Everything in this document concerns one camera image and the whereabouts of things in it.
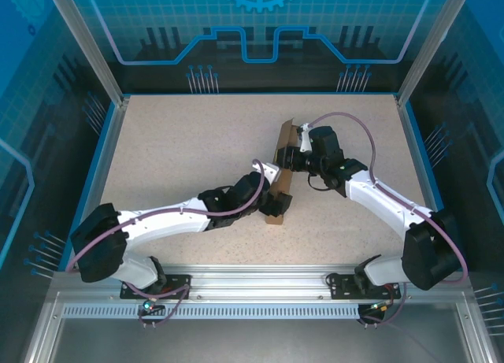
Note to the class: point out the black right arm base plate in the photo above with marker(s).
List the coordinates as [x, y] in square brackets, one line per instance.
[340, 288]

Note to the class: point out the small board with green light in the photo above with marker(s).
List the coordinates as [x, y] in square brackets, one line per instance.
[149, 304]
[380, 307]

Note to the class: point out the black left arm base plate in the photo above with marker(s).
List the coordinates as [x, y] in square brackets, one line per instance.
[177, 279]

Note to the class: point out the aluminium side rail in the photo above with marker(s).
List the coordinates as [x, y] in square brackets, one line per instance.
[416, 142]
[107, 150]

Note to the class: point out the aluminium frame post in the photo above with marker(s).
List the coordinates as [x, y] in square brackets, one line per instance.
[90, 52]
[431, 44]

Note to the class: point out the metal front shelf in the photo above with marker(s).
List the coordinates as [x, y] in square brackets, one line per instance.
[256, 339]

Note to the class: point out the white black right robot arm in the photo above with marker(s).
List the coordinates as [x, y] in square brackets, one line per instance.
[374, 193]

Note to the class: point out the brown cardboard box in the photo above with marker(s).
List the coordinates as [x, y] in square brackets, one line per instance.
[284, 142]

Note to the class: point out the aluminium front rail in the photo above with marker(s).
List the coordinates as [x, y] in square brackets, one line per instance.
[256, 280]

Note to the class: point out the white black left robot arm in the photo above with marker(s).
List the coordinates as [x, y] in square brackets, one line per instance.
[165, 221]

